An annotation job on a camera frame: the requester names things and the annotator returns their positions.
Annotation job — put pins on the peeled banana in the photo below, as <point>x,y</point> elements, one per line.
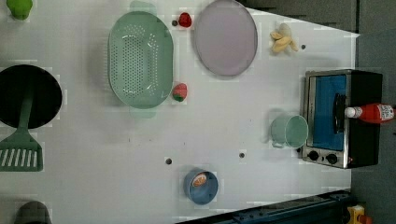
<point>283,39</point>

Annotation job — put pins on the red green strawberry toy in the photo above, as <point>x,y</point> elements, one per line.
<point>180,92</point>

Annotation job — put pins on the red ketchup bottle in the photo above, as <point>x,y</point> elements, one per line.
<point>371,113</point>

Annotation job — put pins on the green bell pepper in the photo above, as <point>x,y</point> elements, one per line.
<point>20,9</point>

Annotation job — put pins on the black cylindrical cup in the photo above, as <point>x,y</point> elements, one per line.
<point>33,212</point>

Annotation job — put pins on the orange item in bowl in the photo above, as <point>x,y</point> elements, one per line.
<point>199,180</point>

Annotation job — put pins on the yellow clamp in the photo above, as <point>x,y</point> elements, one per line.
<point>357,215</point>

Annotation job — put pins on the green mug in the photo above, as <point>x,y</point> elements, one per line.
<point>289,131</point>

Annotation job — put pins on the small red strawberry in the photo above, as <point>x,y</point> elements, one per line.
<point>185,20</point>

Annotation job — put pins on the blue small bowl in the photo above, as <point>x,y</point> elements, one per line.
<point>204,194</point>

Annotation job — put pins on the green slotted spatula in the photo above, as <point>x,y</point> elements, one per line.
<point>20,152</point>

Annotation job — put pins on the green perforated colander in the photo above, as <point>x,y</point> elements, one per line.
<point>140,59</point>

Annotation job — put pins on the black frying pan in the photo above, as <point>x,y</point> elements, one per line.
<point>47,95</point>

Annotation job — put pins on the lilac round plate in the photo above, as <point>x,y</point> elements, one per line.
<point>225,38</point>

